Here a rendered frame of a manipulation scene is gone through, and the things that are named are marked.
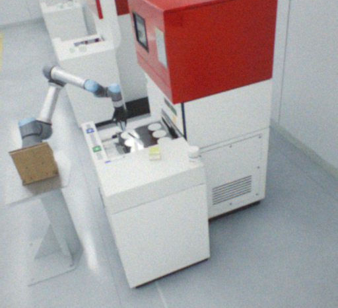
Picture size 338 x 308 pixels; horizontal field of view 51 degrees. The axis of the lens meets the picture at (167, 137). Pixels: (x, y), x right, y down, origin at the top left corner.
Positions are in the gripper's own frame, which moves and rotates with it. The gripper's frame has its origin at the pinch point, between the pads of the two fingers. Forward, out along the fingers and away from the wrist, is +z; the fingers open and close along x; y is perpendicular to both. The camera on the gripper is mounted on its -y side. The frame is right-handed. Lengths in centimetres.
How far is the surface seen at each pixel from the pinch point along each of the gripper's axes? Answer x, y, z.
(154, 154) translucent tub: -34.5, -30.1, -2.9
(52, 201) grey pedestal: 46, -42, 35
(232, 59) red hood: -78, 21, -43
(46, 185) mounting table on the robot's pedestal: 40, -48, 15
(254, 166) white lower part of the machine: -90, 34, 51
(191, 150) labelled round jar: -58, -28, -6
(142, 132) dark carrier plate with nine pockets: -10.6, 10.3, 7.6
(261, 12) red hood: -95, 32, -69
